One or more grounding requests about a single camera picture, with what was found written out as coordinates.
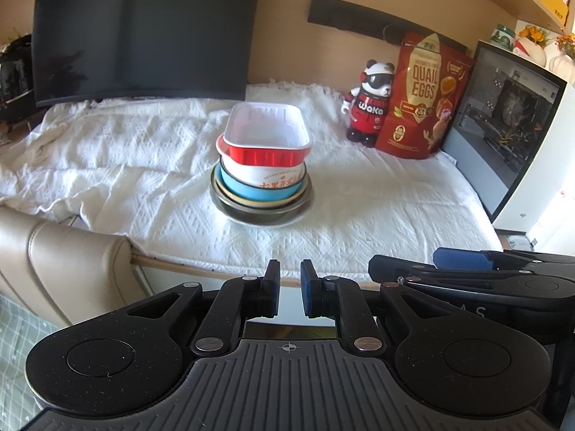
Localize white rectangular tray red outside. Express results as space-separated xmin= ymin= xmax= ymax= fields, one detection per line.
xmin=223 ymin=102 xmax=314 ymax=167

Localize white printed paper bowl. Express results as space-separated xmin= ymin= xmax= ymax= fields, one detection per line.
xmin=216 ymin=135 xmax=307 ymax=189

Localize black curved monitor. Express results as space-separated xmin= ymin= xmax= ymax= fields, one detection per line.
xmin=31 ymin=0 xmax=263 ymax=108

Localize beige leather chair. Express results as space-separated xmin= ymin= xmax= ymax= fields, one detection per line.
xmin=0 ymin=207 xmax=149 ymax=328

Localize white textured cloth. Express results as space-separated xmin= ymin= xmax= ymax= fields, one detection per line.
xmin=0 ymin=80 xmax=504 ymax=286

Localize white round vase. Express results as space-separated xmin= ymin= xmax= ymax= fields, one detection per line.
xmin=514 ymin=38 xmax=546 ymax=68

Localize pale green patterned cloth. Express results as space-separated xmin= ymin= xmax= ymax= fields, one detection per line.
xmin=0 ymin=294 xmax=68 ymax=414

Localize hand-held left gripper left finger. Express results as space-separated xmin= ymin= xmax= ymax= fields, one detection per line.
xmin=90 ymin=259 xmax=281 ymax=359

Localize small green white packet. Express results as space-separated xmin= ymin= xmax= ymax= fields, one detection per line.
xmin=502 ymin=232 xmax=542 ymax=249

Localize orange artificial flowers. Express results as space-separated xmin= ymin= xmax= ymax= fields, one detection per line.
xmin=555 ymin=33 xmax=575 ymax=59
xmin=516 ymin=24 xmax=555 ymax=48

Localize stainless steel bowl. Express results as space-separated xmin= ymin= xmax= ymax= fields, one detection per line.
xmin=210 ymin=166 xmax=315 ymax=225

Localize dark side cabinet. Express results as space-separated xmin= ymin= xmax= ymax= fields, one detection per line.
xmin=0 ymin=36 xmax=37 ymax=135

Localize green white jar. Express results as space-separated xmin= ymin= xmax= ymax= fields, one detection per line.
xmin=491 ymin=24 xmax=517 ymax=52

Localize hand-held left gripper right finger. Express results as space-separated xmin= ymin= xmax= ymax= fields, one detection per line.
xmin=300 ymin=259 xmax=486 ymax=356

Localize red snack bag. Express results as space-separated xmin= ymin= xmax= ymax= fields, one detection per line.
xmin=375 ymin=32 xmax=476 ymax=161

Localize panda figurine in red jacket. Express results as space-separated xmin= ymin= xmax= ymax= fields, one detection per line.
xmin=342 ymin=59 xmax=396 ymax=148

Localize blue enamel bowl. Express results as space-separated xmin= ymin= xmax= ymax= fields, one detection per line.
xmin=213 ymin=162 xmax=311 ymax=203

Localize white bowl with yellow rim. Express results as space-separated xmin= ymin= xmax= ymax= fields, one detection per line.
xmin=212 ymin=168 xmax=313 ymax=210

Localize white pumpkin-shaped vase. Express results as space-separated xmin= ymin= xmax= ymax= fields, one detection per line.
xmin=550 ymin=54 xmax=575 ymax=84

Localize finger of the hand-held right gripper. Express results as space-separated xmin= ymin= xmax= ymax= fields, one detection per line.
xmin=368 ymin=255 xmax=526 ymax=297
xmin=433 ymin=247 xmax=575 ymax=271

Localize white glass-sided computer case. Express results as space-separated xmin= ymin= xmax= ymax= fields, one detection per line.
xmin=442 ymin=40 xmax=575 ymax=256

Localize black wall power strip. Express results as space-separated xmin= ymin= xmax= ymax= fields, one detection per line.
xmin=309 ymin=0 xmax=468 ymax=52

